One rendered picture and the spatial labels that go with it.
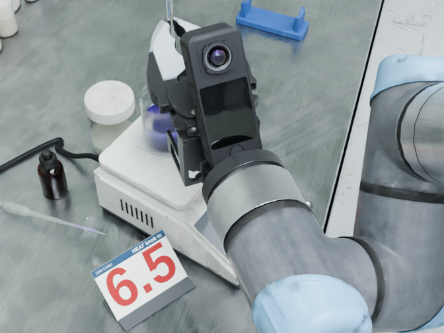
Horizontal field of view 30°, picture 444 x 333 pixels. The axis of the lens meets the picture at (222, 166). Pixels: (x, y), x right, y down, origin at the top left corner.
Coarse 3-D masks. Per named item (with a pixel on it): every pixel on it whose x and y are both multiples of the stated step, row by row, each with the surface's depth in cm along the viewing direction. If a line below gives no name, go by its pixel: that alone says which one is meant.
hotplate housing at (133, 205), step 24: (96, 168) 92; (120, 192) 90; (144, 192) 89; (120, 216) 94; (144, 216) 90; (168, 216) 88; (192, 216) 87; (168, 240) 91; (192, 240) 88; (216, 264) 88
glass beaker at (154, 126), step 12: (144, 84) 87; (144, 96) 88; (144, 108) 85; (144, 120) 87; (156, 120) 85; (168, 120) 85; (144, 132) 89; (156, 132) 87; (144, 144) 91; (156, 144) 88; (168, 156) 90
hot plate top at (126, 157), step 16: (128, 128) 93; (112, 144) 91; (128, 144) 91; (112, 160) 90; (128, 160) 90; (144, 160) 90; (160, 160) 90; (128, 176) 88; (144, 176) 88; (160, 176) 88; (176, 176) 88; (192, 176) 88; (160, 192) 87; (176, 192) 87; (192, 192) 87; (176, 208) 86
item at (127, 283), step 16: (160, 240) 89; (144, 256) 88; (160, 256) 89; (112, 272) 87; (128, 272) 87; (144, 272) 88; (160, 272) 89; (176, 272) 90; (112, 288) 87; (128, 288) 87; (144, 288) 88; (112, 304) 86; (128, 304) 87
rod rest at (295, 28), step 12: (240, 12) 118; (252, 12) 118; (264, 12) 118; (300, 12) 115; (252, 24) 117; (264, 24) 116; (276, 24) 116; (288, 24) 116; (300, 24) 115; (288, 36) 116; (300, 36) 115
